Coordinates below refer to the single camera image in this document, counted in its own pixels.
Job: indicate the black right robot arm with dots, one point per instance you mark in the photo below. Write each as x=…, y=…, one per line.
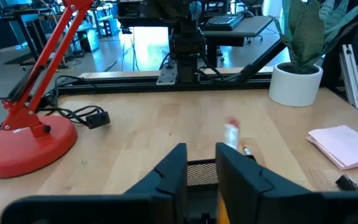
x=186, y=40

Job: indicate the black keyboard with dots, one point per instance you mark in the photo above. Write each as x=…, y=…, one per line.
x=224, y=22

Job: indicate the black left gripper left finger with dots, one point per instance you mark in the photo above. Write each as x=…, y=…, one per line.
x=166, y=199

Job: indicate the black binder clip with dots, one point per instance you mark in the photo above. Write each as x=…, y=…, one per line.
x=346, y=183

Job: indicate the grey desk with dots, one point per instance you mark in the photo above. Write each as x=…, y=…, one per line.
x=253, y=28

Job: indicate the red desk lamp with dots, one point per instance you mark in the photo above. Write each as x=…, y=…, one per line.
x=26, y=149

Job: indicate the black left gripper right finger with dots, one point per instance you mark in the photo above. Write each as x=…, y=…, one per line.
x=250, y=193

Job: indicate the black mesh desk organizer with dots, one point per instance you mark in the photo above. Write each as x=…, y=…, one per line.
x=202, y=174

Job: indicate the green plant in white pot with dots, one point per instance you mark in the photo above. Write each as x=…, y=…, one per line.
x=294, y=87

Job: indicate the black computer tower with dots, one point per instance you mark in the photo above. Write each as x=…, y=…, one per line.
x=89, y=42

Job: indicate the silver aluminium extrusion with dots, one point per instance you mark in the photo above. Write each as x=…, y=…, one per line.
x=351, y=77

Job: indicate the black standing desk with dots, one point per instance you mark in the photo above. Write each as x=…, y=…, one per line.
x=26, y=15

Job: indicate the pink sticky note pad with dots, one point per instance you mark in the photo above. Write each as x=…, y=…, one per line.
x=343, y=146

